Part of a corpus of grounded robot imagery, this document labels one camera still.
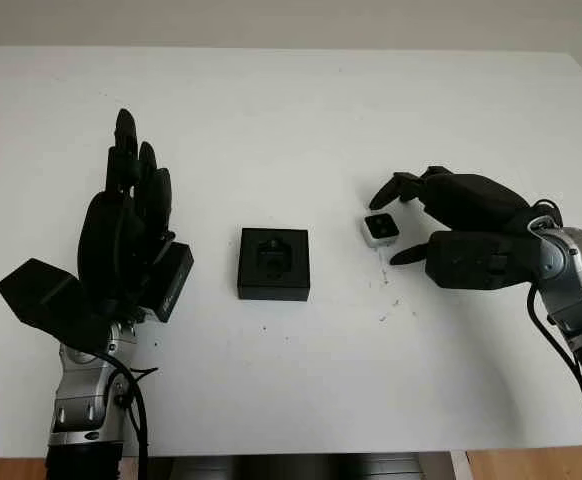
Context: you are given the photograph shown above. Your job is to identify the black printed box lid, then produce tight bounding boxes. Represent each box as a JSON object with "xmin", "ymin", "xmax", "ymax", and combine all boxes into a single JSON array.
[{"xmin": 154, "ymin": 241, "xmax": 195, "ymax": 324}]

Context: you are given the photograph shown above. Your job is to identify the small silver square camera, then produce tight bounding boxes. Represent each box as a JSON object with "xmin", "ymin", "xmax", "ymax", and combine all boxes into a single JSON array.
[{"xmin": 360, "ymin": 213, "xmax": 399, "ymax": 249}]

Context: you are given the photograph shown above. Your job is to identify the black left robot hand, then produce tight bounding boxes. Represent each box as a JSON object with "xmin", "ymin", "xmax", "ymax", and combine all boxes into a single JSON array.
[{"xmin": 78, "ymin": 108, "xmax": 177, "ymax": 321}]

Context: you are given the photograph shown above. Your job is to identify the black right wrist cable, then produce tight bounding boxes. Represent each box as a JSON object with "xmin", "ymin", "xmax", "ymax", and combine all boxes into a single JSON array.
[{"xmin": 526, "ymin": 198, "xmax": 582, "ymax": 466}]

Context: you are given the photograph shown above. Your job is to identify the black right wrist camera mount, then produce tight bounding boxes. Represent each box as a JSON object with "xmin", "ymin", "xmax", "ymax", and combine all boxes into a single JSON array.
[{"xmin": 424, "ymin": 229, "xmax": 545, "ymax": 292}]

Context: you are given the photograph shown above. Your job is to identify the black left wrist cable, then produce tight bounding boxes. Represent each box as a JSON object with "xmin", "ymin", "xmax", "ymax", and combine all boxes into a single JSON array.
[{"xmin": 90, "ymin": 349, "xmax": 161, "ymax": 480}]

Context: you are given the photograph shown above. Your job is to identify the black camera box base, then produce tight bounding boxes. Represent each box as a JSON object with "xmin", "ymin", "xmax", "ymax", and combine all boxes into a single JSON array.
[{"xmin": 236, "ymin": 227, "xmax": 311, "ymax": 302}]

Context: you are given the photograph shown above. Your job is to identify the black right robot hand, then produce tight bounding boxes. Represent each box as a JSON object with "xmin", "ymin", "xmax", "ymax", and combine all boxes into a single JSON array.
[{"xmin": 368, "ymin": 166, "xmax": 538, "ymax": 267}]

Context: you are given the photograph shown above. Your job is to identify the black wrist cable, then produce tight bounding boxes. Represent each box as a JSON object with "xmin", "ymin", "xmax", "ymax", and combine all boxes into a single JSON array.
[
  {"xmin": 90, "ymin": 349, "xmax": 161, "ymax": 480},
  {"xmin": 526, "ymin": 198, "xmax": 582, "ymax": 466}
]

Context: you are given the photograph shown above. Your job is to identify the grey robot torso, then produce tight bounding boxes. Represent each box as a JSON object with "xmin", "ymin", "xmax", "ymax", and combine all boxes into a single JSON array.
[{"xmin": 148, "ymin": 452, "xmax": 453, "ymax": 480}]

